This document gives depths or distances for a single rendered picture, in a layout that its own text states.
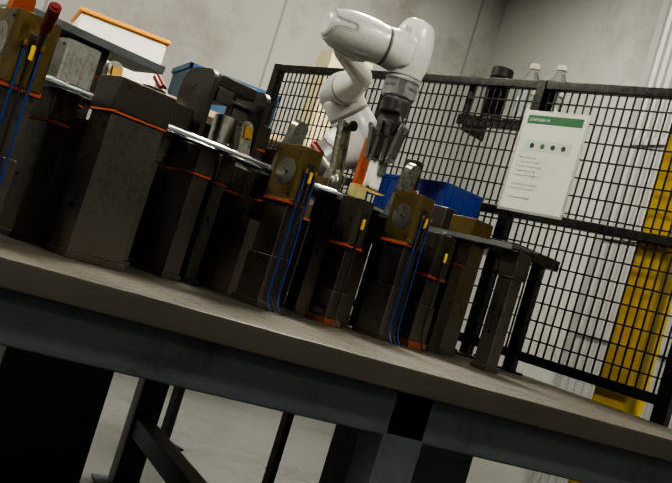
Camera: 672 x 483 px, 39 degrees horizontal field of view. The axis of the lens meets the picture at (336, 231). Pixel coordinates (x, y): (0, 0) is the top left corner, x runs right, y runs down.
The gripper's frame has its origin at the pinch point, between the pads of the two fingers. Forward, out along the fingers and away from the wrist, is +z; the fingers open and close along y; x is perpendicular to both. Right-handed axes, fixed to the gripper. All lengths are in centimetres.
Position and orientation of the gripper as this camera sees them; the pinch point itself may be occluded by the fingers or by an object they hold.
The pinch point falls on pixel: (374, 175)
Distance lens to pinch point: 239.5
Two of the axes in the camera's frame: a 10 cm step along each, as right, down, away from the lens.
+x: 6.8, 2.5, 6.9
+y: 6.7, 1.7, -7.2
